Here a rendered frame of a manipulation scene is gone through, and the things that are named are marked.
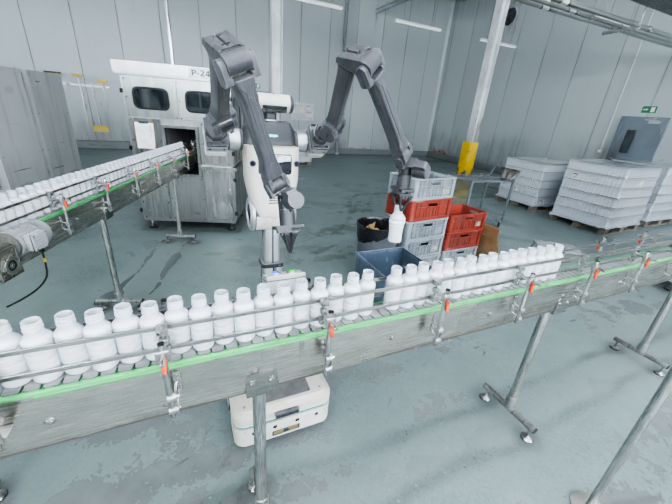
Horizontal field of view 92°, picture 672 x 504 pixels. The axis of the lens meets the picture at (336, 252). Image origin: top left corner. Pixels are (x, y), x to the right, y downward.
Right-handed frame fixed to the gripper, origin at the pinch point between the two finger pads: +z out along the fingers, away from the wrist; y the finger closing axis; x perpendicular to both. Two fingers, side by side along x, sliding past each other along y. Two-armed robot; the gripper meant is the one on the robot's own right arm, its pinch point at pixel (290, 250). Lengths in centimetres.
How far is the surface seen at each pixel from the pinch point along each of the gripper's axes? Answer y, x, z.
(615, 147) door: 1019, 387, -155
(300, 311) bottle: -3.0, -16.9, 18.0
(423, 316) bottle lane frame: 45, -16, 29
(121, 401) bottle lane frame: -53, -14, 34
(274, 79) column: 180, 659, -352
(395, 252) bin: 76, 46, 11
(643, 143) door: 1019, 329, -151
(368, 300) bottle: 21.5, -16.8, 18.6
